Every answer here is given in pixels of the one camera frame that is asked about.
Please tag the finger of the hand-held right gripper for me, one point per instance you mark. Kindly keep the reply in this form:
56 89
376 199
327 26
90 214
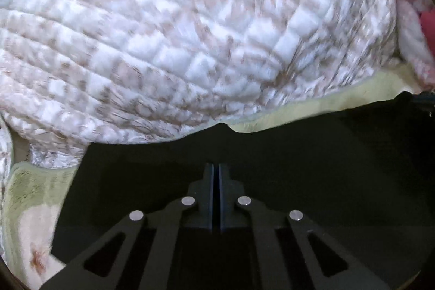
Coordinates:
424 101

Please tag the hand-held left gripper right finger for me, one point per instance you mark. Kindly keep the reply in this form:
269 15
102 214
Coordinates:
223 195

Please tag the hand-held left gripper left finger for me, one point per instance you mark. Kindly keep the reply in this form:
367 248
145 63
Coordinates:
208 195

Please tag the black pants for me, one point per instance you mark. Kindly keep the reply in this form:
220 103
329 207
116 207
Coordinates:
306 154

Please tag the green floral blanket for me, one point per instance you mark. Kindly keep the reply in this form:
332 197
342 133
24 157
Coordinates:
30 195

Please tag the pink floral quilt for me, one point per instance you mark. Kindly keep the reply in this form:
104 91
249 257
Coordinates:
413 38

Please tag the white brown quilted bedspread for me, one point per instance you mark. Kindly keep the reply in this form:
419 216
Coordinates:
190 38

